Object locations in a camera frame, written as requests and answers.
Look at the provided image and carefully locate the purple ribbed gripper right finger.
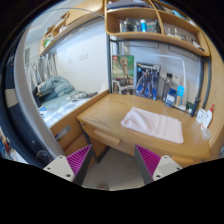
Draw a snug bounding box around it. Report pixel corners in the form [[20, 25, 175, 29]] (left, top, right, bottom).
[[134, 145, 182, 185]]

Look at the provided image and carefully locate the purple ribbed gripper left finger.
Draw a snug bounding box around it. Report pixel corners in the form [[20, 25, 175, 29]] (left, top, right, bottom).
[[44, 145, 93, 186]]

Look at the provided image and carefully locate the pink folded towel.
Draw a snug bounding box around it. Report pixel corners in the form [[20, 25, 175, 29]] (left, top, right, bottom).
[[121, 107, 184, 144]]

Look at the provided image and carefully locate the wooden desk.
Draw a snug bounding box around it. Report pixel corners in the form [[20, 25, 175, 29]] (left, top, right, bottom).
[[77, 94, 210, 166]]

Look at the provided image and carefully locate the bed with blue sheet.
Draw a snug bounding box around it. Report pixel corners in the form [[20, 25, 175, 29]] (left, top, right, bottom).
[[33, 83, 109, 150]]

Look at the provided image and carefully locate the clear plastic cup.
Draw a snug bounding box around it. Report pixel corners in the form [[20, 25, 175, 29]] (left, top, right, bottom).
[[202, 128, 211, 140]]

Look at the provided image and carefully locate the blue small box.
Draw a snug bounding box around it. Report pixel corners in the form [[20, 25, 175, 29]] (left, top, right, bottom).
[[165, 89, 177, 107]]

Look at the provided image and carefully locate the white bottle red cap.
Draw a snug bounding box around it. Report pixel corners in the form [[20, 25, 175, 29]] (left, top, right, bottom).
[[201, 106, 214, 130]]

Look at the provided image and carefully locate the black pen-like bottle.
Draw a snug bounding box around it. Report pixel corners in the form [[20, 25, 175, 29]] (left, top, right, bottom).
[[190, 97, 200, 117]]

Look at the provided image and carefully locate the blue-grey crumpled quilt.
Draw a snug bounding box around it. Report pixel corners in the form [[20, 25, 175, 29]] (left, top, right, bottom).
[[38, 76, 74, 101]]

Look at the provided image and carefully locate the light blue slim box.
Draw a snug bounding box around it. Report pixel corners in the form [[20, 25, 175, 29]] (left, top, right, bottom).
[[175, 85, 184, 106]]

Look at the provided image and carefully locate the blue robot model box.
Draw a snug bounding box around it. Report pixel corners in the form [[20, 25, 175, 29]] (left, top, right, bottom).
[[136, 62, 161, 100]]

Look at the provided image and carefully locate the dark tall bottle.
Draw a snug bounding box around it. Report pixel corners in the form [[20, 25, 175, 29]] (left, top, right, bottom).
[[162, 73, 173, 102]]

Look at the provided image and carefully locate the green Groot toy box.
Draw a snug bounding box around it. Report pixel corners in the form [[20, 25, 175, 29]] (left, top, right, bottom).
[[111, 55, 134, 95]]

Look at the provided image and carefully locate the upper wooden bunk shelf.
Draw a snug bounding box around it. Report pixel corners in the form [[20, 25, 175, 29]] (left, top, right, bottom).
[[39, 0, 104, 55]]

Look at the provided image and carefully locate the white curved chair frame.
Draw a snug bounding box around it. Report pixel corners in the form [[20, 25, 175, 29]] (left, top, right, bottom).
[[14, 7, 108, 158]]

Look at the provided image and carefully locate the wooden wall shelf unit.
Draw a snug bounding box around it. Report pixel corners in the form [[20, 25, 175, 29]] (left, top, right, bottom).
[[104, 0, 210, 57]]

